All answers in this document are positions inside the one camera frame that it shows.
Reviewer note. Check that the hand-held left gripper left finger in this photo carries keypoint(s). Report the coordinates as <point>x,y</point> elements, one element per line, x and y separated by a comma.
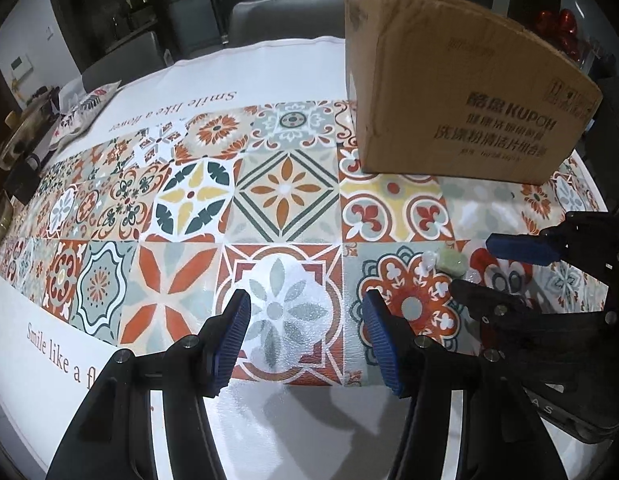
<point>229,345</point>

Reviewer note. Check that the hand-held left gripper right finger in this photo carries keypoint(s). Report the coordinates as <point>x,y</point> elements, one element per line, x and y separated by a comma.
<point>384,345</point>

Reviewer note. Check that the tile patterned tablecloth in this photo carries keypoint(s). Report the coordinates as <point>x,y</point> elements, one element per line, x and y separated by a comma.
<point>289,185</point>

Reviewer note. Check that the dark chair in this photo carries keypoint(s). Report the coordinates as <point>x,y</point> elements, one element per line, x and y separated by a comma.
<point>612,105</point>

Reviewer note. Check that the dark mug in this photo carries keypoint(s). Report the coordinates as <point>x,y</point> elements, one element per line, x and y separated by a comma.
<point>24,175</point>

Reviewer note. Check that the white wall panel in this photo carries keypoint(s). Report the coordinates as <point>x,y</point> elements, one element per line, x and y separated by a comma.
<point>20,66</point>

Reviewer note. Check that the clear glass jar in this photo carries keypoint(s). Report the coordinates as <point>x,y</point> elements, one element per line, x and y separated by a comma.
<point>21,127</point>

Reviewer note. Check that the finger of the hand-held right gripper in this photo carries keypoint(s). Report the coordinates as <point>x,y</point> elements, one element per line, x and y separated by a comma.
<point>519,249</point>
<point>489,302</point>

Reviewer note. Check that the red balloons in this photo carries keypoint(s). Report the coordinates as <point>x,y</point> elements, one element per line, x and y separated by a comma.
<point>562,27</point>

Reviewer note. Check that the grey chair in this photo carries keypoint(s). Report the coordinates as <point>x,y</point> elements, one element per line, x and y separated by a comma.
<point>124,62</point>
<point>284,20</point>

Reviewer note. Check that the brown cardboard box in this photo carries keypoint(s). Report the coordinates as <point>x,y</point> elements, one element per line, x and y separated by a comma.
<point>464,85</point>

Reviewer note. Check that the pale green candy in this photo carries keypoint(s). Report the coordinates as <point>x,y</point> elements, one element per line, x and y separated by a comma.
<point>452,262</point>

